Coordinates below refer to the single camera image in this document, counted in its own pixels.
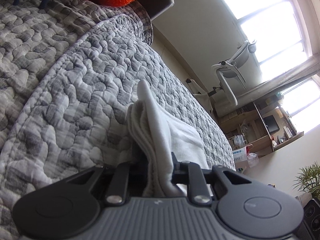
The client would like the white garment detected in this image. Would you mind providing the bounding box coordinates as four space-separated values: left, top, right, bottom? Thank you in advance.
127 80 209 197

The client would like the wooden desk shelf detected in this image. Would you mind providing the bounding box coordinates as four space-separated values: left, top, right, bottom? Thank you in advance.
218 93 304 157

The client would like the grey curtain right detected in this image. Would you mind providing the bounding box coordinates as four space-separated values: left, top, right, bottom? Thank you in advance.
215 53 319 117

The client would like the grey office chair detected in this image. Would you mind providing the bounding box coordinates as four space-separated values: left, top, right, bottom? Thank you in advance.
186 40 256 114

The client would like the white paper shopping bag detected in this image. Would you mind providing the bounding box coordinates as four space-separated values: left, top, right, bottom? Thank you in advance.
233 146 249 173

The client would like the green potted plant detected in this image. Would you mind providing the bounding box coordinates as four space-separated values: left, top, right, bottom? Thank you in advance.
294 161 320 199

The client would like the grey checked quilt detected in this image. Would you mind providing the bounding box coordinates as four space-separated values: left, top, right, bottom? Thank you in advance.
1 0 235 239

